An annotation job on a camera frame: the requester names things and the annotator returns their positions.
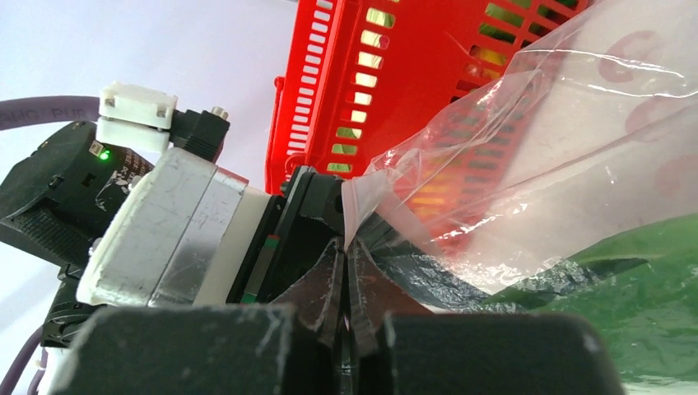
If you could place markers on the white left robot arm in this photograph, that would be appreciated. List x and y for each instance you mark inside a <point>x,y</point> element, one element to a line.
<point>58,203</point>

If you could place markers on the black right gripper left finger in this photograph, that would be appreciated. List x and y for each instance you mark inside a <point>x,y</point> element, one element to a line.
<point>317,295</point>

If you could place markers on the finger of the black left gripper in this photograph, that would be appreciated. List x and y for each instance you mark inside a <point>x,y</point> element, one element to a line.
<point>421,276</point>

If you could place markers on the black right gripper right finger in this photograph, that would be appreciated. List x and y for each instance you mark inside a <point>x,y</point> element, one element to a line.
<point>372,294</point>

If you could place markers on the green white bok choy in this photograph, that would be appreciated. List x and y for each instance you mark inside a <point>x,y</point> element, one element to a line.
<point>638,289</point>

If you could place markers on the clear pink-dotted zip bag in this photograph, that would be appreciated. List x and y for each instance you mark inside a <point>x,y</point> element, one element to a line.
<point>610,144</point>

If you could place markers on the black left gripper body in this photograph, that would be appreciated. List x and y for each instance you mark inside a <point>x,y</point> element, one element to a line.
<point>294,230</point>

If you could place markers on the red plastic basket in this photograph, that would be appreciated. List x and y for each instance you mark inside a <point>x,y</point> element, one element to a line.
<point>364,76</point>

